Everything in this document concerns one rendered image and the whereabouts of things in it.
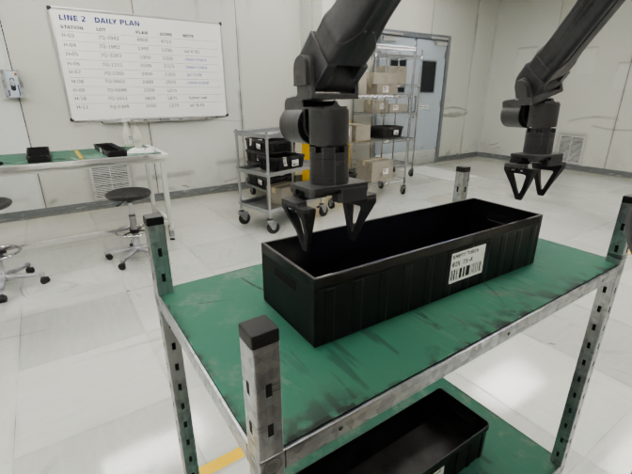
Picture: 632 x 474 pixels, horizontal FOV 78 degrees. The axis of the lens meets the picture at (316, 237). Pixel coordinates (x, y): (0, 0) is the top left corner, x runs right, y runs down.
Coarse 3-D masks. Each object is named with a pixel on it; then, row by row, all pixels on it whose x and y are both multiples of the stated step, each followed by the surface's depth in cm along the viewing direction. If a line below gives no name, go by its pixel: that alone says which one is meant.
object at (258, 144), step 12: (252, 144) 497; (264, 144) 473; (276, 144) 471; (288, 144) 481; (252, 156) 504; (252, 180) 520; (264, 180) 490; (276, 180) 486; (288, 180) 497; (252, 192) 528
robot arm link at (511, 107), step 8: (520, 80) 80; (528, 80) 79; (520, 88) 81; (528, 88) 80; (560, 88) 82; (520, 96) 82; (528, 96) 80; (536, 96) 83; (544, 96) 81; (504, 104) 91; (512, 104) 89; (520, 104) 84; (528, 104) 82; (504, 112) 91; (512, 112) 89; (520, 112) 87; (504, 120) 92; (512, 120) 90; (520, 120) 88
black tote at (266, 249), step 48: (288, 240) 70; (336, 240) 76; (384, 240) 83; (432, 240) 92; (480, 240) 73; (528, 240) 83; (288, 288) 62; (336, 288) 57; (384, 288) 62; (432, 288) 69; (336, 336) 60
